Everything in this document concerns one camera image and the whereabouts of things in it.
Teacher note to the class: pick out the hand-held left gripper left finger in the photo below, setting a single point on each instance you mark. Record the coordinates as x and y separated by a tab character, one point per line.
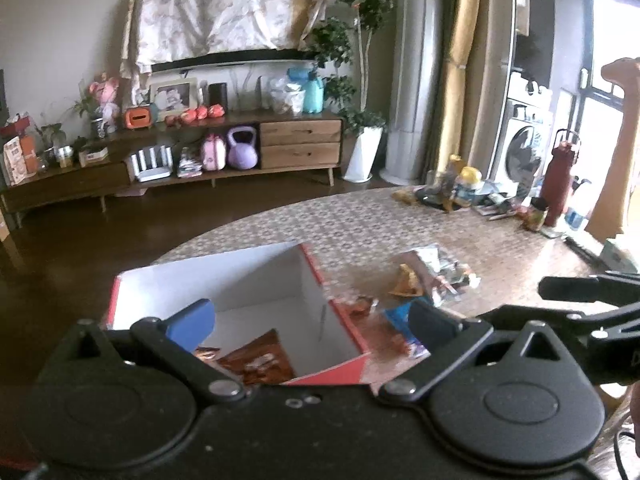
192	322

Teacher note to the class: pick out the small brown snack packet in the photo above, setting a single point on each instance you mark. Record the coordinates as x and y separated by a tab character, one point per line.
361	305

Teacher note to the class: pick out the tall green potted tree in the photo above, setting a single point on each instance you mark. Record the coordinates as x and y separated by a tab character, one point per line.
357	5

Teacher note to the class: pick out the orange tissue box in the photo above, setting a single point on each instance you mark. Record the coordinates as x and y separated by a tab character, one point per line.
140	118

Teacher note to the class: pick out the pink plush toy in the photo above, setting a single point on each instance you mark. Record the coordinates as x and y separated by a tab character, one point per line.
106	92

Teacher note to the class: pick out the yellow blue cartoon container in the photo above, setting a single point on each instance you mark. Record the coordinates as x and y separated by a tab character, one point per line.
469	185

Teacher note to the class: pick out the yellow curtain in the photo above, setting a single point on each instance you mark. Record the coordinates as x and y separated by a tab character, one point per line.
470	60

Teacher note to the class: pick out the orange brown snack packet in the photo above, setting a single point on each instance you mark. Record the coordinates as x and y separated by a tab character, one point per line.
255	355

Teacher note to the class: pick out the colourful snack cup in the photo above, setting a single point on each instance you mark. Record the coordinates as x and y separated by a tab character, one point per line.
535	215

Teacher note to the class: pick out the white washing machine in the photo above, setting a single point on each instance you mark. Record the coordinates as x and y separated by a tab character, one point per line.
520	152

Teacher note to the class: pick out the clear plastic water bottle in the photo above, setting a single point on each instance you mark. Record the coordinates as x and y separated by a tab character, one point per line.
577	210

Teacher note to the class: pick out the black remote control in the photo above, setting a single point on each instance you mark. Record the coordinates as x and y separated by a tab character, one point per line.
582	250

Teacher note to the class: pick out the red white cardboard box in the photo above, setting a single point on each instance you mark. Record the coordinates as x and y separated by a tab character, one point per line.
260	280

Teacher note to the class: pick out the dark red water bottle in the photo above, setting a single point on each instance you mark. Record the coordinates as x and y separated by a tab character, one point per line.
559	180

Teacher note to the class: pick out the clear plastic bag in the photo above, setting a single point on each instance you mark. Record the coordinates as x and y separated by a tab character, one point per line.
285	97

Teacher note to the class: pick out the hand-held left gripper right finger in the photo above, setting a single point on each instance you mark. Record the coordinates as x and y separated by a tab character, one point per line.
430	325

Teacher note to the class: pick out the white slatted rack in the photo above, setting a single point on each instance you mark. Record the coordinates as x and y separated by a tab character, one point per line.
152	165

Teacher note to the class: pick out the red apple ornament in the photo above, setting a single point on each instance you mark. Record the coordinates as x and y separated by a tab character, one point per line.
202	112
189	116
217	110

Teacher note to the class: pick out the orange white carton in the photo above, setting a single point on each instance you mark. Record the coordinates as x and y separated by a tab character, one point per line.
17	160

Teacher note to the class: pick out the stack of booklets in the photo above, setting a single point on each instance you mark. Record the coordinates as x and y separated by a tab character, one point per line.
189	165

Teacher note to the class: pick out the small red snack packet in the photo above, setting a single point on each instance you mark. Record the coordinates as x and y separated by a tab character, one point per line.
207	354

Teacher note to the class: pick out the long white red snack packet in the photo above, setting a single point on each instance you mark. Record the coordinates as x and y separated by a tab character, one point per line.
457	282

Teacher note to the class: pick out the teal spray bottle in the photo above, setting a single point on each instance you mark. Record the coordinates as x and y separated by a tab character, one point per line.
313	95

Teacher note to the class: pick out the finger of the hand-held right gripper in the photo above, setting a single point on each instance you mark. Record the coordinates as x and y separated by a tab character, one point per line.
550	317
575	289

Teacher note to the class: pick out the floral dust cover cloth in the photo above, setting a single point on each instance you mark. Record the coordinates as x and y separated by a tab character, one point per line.
215	5

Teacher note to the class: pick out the yellow snack bag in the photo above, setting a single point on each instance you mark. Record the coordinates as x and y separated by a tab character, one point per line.
404	196

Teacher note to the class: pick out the lace patterned tablecloth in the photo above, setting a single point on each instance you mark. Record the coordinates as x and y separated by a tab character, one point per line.
350	225

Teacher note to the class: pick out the white photo frame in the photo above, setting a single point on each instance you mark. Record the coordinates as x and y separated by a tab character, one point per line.
172	97

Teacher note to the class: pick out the white flat snack packet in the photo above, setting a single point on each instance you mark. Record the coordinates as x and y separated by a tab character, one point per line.
425	260

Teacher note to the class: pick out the blue snack packet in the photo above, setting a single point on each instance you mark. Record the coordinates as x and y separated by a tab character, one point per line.
397	320

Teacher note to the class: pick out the black speaker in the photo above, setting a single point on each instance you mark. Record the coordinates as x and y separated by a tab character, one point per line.
218	96

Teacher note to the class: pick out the small green potted plant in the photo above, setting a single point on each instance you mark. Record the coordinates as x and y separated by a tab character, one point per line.
87	107

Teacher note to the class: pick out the wooden TV cabinet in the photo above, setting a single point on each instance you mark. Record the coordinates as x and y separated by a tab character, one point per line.
300	142

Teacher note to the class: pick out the pink bag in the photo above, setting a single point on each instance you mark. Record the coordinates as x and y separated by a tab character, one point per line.
214	155

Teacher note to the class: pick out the black television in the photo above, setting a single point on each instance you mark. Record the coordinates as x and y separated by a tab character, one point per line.
225	58

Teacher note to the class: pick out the purple kettlebell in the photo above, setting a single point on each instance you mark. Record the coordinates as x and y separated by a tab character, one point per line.
242	152

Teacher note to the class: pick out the white tower air conditioner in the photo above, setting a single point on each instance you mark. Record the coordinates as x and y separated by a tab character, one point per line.
417	85

